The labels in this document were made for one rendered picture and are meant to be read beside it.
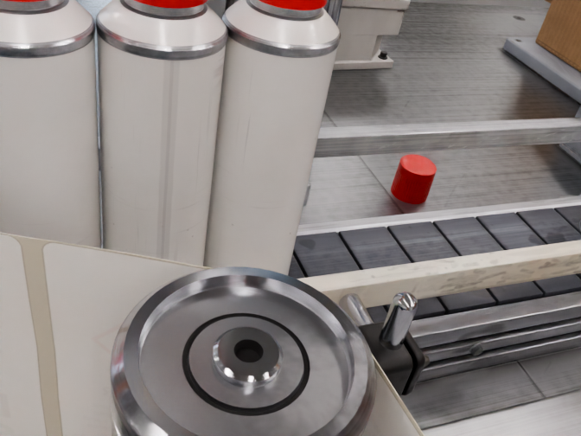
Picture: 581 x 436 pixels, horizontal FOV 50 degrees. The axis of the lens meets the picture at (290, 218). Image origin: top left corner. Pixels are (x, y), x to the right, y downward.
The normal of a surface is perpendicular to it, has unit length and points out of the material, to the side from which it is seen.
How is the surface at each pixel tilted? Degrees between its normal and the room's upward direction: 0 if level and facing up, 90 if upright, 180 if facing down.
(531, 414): 0
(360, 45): 90
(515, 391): 0
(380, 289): 90
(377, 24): 90
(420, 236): 0
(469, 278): 90
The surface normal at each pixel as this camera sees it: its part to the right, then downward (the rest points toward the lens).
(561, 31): -0.92, 0.10
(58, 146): 0.62, 0.55
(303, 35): 0.39, -0.18
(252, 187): -0.11, 0.59
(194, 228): 0.80, 0.46
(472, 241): 0.16, -0.78
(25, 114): 0.28, 0.62
